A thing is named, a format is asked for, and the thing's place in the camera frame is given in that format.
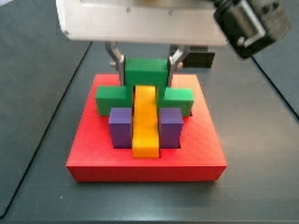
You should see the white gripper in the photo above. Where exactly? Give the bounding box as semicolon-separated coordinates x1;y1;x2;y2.
56;0;225;86

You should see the green bridge-shaped block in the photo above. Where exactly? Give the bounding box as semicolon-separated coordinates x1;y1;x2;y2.
94;58;193;116

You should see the red base board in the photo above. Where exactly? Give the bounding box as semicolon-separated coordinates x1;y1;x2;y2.
66;74;226;182

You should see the yellow long bar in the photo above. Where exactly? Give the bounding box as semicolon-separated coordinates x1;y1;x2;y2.
132;86;160;158

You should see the black angled bracket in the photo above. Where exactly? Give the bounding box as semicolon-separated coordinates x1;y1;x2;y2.
181;46;214;68

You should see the purple left front post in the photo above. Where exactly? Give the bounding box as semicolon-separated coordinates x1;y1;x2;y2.
108;108;132;149

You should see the purple post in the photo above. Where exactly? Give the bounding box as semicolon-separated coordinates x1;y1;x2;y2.
158;108;182;149
108;108;132;149

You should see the purple right front post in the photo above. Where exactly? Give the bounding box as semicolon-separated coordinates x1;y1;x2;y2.
158;108;182;149

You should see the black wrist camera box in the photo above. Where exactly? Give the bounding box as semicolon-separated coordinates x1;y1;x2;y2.
212;0;290;59

